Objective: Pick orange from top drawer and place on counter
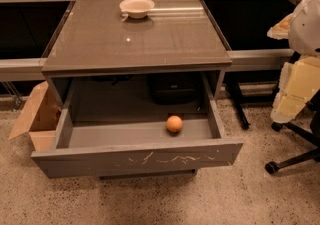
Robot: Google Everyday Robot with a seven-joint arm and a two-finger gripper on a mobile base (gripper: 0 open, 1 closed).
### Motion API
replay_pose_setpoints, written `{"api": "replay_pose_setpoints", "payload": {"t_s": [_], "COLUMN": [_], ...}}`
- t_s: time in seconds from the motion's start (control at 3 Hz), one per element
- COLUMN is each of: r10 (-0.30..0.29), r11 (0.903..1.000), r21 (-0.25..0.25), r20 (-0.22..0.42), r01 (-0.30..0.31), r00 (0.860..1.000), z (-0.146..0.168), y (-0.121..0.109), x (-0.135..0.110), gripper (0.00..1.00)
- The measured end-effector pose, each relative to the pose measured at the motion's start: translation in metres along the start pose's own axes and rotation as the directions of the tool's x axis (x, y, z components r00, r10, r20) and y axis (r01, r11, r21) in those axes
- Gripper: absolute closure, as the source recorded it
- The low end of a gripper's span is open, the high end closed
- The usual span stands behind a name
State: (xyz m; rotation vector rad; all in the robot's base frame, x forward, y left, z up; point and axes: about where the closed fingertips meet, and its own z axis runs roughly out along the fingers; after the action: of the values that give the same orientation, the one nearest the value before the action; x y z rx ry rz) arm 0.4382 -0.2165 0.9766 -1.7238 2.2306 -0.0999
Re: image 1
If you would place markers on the open grey top drawer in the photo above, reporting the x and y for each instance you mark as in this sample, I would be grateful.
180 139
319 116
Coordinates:
116 130

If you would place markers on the black box behind cabinet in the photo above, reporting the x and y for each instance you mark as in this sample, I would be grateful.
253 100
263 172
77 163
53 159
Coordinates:
174 88

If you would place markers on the brown cardboard box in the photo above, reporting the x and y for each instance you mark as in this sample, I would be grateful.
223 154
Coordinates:
38 118

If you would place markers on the grey drawer cabinet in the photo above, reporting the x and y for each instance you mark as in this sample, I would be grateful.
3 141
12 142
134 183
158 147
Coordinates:
100 42

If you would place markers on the black table stand leg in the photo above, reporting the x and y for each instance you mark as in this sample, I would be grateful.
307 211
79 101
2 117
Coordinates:
236 96

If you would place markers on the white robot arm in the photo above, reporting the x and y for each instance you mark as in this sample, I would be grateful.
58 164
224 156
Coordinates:
300 81

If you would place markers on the white ceramic bowl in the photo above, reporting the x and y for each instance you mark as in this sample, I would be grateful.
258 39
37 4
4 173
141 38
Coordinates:
136 9

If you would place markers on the orange fruit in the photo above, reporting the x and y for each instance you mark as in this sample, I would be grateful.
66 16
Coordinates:
174 124

